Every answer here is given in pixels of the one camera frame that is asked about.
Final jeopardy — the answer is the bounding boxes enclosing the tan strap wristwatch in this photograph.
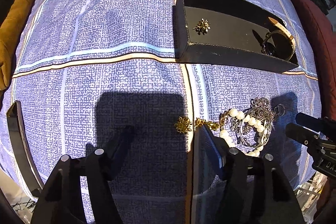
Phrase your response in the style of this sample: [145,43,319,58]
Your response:
[252,17,296,61]

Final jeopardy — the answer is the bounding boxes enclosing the blue plaid bed sheet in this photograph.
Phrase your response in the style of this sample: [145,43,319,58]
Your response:
[1,0,321,223]

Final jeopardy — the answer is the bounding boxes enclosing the black jewelry box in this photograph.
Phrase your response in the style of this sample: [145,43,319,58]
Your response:
[173,0,298,73]

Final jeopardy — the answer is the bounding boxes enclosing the mustard brown pillow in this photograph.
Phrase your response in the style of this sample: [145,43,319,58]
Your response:
[1,0,34,90]

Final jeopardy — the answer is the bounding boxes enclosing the silver chain necklace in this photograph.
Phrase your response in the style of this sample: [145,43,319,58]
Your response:
[231,97,285,132]

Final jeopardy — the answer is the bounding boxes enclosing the dark red pillow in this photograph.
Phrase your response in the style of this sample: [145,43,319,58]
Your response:
[290,0,335,119]

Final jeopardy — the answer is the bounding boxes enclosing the white pearl bracelet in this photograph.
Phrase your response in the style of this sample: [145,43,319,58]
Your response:
[219,108,265,158]

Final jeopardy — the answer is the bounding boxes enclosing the gold flower earring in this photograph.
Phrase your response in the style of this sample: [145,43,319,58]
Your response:
[193,18,211,35]
[174,117,193,134]

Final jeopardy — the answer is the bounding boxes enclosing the silver bangle with white charm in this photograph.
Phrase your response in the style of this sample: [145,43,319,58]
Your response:
[238,107,272,148]

